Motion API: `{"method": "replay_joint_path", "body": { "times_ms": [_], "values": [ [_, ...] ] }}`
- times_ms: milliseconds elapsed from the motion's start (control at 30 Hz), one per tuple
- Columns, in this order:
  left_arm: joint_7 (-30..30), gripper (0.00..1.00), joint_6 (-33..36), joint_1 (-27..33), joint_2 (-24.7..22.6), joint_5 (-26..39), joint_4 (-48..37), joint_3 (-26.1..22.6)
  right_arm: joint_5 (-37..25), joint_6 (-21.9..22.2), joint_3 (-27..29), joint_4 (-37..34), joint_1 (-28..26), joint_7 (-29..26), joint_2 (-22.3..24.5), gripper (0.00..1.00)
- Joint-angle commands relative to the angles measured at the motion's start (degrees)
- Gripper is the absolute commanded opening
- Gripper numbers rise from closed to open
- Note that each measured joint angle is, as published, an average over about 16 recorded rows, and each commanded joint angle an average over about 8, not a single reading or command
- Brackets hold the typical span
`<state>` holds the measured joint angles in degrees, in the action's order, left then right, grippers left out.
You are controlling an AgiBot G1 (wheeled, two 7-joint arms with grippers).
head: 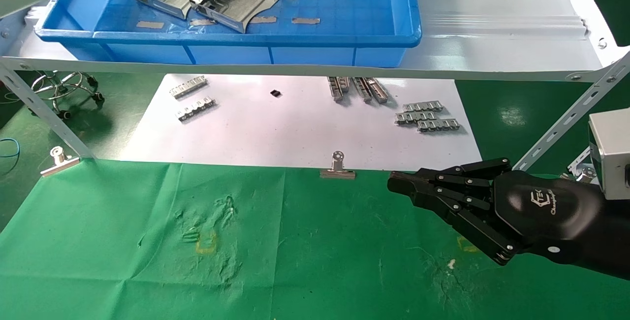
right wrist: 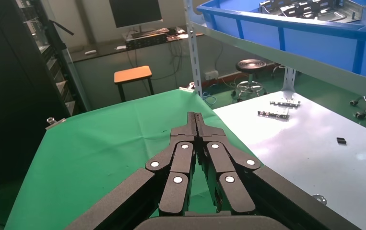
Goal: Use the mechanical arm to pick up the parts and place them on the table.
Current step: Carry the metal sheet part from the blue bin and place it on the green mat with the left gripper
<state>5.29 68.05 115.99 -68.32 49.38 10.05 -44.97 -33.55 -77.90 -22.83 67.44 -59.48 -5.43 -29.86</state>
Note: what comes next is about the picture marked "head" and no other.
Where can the green cloth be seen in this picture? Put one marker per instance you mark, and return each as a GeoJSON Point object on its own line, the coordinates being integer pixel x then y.
{"type": "Point", "coordinates": [246, 261]}

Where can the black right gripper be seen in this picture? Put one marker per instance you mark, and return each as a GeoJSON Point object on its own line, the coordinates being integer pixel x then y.
{"type": "Point", "coordinates": [541, 211]}

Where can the perforated grey shelf brace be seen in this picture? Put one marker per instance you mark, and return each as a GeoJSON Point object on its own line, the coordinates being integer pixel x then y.
{"type": "Point", "coordinates": [44, 113]}
{"type": "Point", "coordinates": [576, 108]}

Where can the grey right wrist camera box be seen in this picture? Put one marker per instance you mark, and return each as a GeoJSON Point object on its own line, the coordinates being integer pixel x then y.
{"type": "Point", "coordinates": [613, 152]}

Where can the silver notched metal strip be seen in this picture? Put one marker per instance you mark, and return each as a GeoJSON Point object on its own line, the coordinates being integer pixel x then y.
{"type": "Point", "coordinates": [423, 107]}
{"type": "Point", "coordinates": [416, 117]}
{"type": "Point", "coordinates": [196, 109]}
{"type": "Point", "coordinates": [439, 125]}
{"type": "Point", "coordinates": [188, 87]}

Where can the white ribbed panel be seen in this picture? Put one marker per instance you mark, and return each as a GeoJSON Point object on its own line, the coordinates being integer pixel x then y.
{"type": "Point", "coordinates": [492, 5]}

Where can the chrome stool base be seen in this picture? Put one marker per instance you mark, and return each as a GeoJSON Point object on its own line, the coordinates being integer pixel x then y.
{"type": "Point", "coordinates": [69, 83]}

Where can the silver metal rail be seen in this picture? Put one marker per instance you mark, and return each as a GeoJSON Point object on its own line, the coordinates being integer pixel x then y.
{"type": "Point", "coordinates": [378, 91]}
{"type": "Point", "coordinates": [345, 83]}
{"type": "Point", "coordinates": [363, 91]}
{"type": "Point", "coordinates": [335, 91]}

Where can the small black piece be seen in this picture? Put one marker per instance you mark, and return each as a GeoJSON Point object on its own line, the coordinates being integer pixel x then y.
{"type": "Point", "coordinates": [275, 93]}

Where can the grey tape piece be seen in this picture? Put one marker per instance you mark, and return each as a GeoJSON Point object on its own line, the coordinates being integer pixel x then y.
{"type": "Point", "coordinates": [150, 24]}
{"type": "Point", "coordinates": [305, 20]}
{"type": "Point", "coordinates": [266, 19]}

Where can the blue plastic tray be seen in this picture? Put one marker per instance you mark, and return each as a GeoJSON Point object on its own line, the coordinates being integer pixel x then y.
{"type": "Point", "coordinates": [320, 54]}

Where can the silver metal bracket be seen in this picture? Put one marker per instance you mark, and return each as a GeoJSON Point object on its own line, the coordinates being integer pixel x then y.
{"type": "Point", "coordinates": [583, 172]}

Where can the white metal shelf board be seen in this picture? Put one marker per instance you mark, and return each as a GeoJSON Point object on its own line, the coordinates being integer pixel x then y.
{"type": "Point", "coordinates": [492, 59]}

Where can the silver binder clip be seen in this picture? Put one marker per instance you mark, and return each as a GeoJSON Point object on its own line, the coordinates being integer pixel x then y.
{"type": "Point", "coordinates": [337, 171]}
{"type": "Point", "coordinates": [59, 165]}

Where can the white paper sheet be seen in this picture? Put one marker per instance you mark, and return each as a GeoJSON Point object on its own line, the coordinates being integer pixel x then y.
{"type": "Point", "coordinates": [275, 128]}

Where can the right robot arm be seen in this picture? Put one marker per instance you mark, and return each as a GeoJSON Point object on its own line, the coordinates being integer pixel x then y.
{"type": "Point", "coordinates": [615, 236]}

